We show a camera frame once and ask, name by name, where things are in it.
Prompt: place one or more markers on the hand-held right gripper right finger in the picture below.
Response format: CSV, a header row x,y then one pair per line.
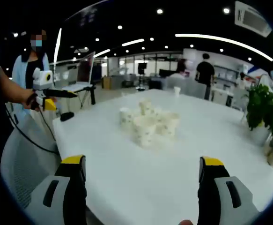
x,y
208,199

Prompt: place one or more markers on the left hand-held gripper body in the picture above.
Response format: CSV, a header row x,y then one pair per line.
x,y
42,78

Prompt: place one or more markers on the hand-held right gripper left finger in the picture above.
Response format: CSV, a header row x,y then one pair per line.
x,y
63,199

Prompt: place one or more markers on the pile of paper cups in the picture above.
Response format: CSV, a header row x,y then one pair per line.
x,y
145,131

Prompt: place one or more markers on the plain white paper cup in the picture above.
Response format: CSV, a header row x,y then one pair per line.
x,y
177,92

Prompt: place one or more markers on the person's left hand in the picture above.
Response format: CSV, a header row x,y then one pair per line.
x,y
29,101

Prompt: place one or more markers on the person's right hand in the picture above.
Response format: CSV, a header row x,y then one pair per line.
x,y
186,222

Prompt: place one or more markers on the black mouse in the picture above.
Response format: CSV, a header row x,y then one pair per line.
x,y
67,116

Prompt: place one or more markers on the open laptop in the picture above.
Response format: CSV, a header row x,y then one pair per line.
x,y
84,70

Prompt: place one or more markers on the straight ceiling light strip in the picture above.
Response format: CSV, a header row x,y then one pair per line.
x,y
102,53
132,42
57,47

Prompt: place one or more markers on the cardboard box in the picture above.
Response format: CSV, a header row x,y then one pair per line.
x,y
107,83

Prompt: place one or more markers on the grey mesh office chair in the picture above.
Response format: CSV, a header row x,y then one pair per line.
x,y
197,90
176,85
21,164

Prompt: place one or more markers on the black screen on stand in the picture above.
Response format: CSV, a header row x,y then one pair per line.
x,y
142,66

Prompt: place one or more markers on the white low cabinet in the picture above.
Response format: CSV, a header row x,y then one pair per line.
x,y
221,97

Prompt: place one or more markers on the green potted plant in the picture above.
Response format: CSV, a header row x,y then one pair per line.
x,y
260,105

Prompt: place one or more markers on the group of round ceiling lights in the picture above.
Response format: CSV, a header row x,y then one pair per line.
x,y
159,11

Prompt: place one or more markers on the curved ceiling light strip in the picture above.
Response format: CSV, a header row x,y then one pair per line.
x,y
180,35

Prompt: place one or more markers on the ceiling air conditioner unit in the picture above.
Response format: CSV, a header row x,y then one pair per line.
x,y
251,18

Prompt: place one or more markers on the white wall shelf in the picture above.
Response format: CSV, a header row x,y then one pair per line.
x,y
227,72

